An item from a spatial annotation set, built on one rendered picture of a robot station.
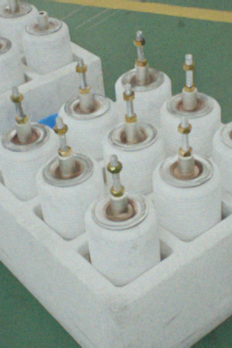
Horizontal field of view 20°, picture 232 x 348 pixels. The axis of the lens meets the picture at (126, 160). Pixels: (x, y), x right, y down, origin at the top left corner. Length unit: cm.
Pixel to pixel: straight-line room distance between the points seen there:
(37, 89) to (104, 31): 62
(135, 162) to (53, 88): 41
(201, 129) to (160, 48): 77
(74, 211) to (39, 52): 49
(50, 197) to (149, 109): 27
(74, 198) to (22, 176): 13
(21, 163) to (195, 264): 30
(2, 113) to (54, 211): 39
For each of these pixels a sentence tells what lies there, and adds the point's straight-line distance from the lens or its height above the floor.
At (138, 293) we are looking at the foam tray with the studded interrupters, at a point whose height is 18.
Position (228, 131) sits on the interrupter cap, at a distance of 98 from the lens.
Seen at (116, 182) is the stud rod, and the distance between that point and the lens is 81.
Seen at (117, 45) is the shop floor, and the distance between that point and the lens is 179.
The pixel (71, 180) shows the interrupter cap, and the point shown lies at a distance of 91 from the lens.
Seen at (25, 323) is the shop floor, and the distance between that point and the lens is 108.
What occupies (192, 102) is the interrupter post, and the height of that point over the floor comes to 26.
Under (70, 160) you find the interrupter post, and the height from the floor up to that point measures 28.
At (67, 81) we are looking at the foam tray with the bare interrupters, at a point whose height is 16.
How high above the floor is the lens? 81
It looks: 37 degrees down
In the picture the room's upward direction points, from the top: 6 degrees counter-clockwise
